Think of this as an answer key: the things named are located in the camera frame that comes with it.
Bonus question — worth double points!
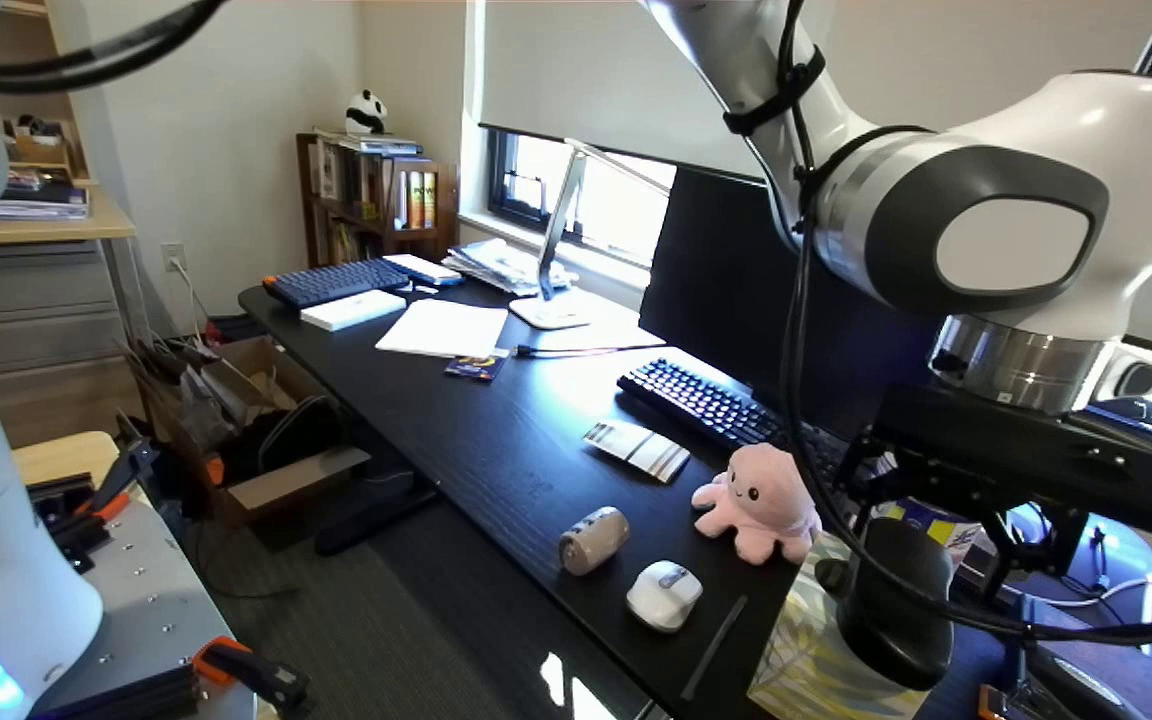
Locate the pink octopus plush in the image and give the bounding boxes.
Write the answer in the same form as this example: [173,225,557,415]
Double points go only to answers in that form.
[690,440,823,568]

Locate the wide white roller blind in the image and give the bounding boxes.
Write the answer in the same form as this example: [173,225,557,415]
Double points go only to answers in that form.
[790,0,1152,138]

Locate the beige seat cushion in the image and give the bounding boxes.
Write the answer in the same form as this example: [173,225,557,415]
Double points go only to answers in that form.
[9,429,125,493]

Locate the panda plush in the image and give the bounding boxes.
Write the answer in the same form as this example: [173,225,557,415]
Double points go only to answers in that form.
[339,84,391,139]

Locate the white notepad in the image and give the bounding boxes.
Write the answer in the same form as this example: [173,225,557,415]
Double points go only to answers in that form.
[295,285,411,336]

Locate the black keyboard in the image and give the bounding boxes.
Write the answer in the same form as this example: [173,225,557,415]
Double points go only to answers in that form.
[617,354,792,455]

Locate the dark blue folder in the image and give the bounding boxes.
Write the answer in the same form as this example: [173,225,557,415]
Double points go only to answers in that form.
[260,257,415,318]

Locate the brown wooden bookshelf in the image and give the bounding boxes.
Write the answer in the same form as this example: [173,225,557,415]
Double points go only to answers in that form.
[293,127,463,272]

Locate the narrow white roller blind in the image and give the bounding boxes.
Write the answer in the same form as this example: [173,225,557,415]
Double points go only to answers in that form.
[479,0,768,181]

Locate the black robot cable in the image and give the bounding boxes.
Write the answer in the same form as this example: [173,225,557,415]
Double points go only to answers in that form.
[0,0,1152,651]

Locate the grey drawer cabinet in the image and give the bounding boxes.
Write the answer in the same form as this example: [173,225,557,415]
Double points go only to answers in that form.
[0,241,158,412]

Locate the white monitor stand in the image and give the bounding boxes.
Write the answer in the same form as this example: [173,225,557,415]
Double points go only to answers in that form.
[510,138,636,336]

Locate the black pen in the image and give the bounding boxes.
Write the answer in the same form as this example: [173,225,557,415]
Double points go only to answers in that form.
[676,593,754,710]

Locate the black computer monitor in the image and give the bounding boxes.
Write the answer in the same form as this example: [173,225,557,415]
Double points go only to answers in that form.
[636,165,932,454]

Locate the light wooden shelf board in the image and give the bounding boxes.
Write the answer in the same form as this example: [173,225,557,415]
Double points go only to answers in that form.
[0,181,137,254]

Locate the grey perforated robot table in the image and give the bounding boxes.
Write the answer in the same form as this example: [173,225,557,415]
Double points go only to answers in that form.
[23,480,246,720]

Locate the orange black clamp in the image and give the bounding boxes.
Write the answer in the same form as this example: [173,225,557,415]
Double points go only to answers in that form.
[188,633,325,720]
[62,437,165,542]

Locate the stack of books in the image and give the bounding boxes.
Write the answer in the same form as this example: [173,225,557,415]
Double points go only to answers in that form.
[0,165,98,225]

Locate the white striped card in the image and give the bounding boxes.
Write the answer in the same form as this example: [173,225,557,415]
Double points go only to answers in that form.
[582,415,695,489]

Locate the loose white papers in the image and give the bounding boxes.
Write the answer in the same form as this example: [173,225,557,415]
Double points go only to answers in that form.
[516,314,674,366]

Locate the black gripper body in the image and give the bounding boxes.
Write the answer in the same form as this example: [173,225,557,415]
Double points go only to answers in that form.
[852,382,1152,542]

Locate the small white book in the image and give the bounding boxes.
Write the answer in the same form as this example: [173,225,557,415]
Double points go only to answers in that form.
[380,247,467,291]

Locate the blue chair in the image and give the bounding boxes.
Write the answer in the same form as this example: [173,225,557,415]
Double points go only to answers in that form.
[1001,513,1152,667]

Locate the cardboard box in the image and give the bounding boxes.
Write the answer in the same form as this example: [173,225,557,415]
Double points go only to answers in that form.
[125,331,377,522]

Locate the stack of papers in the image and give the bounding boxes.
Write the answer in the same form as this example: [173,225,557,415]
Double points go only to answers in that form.
[446,238,584,300]

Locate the white cable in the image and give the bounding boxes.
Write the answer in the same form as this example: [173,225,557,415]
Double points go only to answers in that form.
[1054,565,1152,633]

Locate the white paper sheet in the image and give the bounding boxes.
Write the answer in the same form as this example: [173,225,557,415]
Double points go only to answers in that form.
[372,298,516,366]

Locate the white computer mouse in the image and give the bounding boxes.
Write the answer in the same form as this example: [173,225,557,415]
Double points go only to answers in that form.
[623,557,709,635]

